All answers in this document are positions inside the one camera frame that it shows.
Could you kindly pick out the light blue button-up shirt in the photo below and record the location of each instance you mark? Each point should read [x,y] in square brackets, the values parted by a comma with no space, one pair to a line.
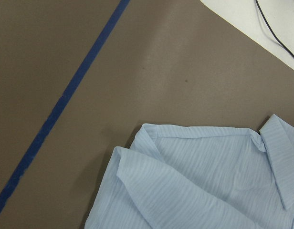
[175,177]

